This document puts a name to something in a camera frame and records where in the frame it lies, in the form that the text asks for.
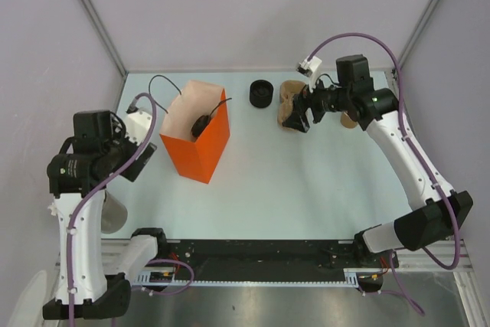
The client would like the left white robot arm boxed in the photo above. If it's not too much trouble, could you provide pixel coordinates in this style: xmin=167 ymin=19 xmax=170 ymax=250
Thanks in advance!
xmin=42 ymin=108 xmax=170 ymax=321

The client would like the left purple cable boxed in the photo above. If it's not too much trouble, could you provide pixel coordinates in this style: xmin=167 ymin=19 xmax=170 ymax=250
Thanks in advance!
xmin=67 ymin=92 xmax=195 ymax=327

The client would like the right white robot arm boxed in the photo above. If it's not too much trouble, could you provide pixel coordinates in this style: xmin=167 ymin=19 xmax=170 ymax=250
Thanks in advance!
xmin=281 ymin=54 xmax=473 ymax=267

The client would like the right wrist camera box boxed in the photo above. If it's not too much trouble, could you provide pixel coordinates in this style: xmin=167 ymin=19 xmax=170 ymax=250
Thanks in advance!
xmin=296 ymin=56 xmax=322 ymax=93

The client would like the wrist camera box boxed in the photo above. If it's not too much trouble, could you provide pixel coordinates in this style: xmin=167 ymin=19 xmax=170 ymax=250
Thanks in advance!
xmin=296 ymin=56 xmax=322 ymax=93
xmin=123 ymin=109 xmax=152 ymax=146

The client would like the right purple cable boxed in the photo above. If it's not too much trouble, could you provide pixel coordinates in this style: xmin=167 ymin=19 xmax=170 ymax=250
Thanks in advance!
xmin=305 ymin=32 xmax=462 ymax=316

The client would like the stack of black lids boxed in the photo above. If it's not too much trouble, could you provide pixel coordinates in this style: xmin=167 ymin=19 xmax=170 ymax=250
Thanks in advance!
xmin=249 ymin=80 xmax=273 ymax=109

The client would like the grey tape roll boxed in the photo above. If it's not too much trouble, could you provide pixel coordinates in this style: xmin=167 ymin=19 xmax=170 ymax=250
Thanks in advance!
xmin=101 ymin=191 xmax=128 ymax=234

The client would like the purple cable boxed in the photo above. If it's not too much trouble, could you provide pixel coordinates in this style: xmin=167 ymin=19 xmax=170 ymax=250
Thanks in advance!
xmin=305 ymin=32 xmax=462 ymax=316
xmin=67 ymin=92 xmax=195 ymax=327

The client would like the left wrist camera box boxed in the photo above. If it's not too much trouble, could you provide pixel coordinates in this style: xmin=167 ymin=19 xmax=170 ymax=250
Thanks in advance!
xmin=123 ymin=109 xmax=152 ymax=146

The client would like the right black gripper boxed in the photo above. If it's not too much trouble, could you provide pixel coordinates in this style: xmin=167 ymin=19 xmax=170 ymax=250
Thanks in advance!
xmin=283 ymin=71 xmax=351 ymax=132

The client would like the aluminium frame rail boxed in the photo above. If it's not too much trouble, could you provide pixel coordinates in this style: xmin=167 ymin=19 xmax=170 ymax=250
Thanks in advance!
xmin=397 ymin=239 xmax=471 ymax=271

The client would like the white crumpled cloth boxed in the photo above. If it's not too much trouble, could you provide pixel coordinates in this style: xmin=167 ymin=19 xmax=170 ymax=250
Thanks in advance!
xmin=47 ymin=204 xmax=57 ymax=217

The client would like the black plastic cup lid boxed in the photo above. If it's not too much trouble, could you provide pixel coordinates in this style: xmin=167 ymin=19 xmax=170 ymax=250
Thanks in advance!
xmin=191 ymin=115 xmax=211 ymax=137

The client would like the white slotted cable duct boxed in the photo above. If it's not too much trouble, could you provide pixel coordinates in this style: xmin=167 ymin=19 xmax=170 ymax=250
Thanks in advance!
xmin=129 ymin=267 xmax=362 ymax=288

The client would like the stack of paper cups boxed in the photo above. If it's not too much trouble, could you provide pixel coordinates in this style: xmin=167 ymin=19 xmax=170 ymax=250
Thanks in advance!
xmin=340 ymin=112 xmax=358 ymax=129

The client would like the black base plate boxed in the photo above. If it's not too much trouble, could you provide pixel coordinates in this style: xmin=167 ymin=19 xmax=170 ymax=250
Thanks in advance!
xmin=125 ymin=237 xmax=400 ymax=283

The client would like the orange paper bag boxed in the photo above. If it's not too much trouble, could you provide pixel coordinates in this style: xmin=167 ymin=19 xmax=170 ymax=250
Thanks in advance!
xmin=159 ymin=80 xmax=230 ymax=184

